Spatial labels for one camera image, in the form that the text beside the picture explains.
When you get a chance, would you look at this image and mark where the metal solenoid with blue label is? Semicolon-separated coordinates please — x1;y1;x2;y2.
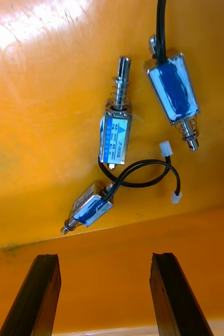
98;56;173;188
60;160;183;235
144;0;201;152

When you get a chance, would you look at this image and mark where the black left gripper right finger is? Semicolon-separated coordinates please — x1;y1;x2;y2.
149;252;214;336

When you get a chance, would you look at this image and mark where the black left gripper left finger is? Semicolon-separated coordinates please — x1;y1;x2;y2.
0;253;62;336

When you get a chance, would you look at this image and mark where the yellow-orange plastic bin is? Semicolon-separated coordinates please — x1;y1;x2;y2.
0;0;224;336

